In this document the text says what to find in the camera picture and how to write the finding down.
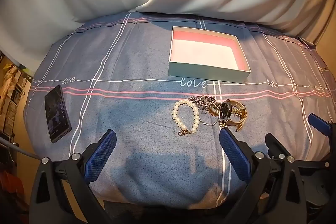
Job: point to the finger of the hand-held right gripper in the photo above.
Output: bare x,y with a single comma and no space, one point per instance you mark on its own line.
274,146
319,124

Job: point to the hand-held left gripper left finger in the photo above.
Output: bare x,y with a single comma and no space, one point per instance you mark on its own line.
101,153

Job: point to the cluttered storage shelf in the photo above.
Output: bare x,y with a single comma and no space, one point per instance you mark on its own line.
11,98

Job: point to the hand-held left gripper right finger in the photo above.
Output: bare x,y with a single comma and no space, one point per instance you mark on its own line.
235,154

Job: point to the thin silver bangle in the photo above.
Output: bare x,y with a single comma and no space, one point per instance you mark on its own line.
208,124

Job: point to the mint box with pink lining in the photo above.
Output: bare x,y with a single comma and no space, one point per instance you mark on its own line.
207,71

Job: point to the black smartphone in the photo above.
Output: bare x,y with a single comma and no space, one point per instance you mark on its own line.
56,113

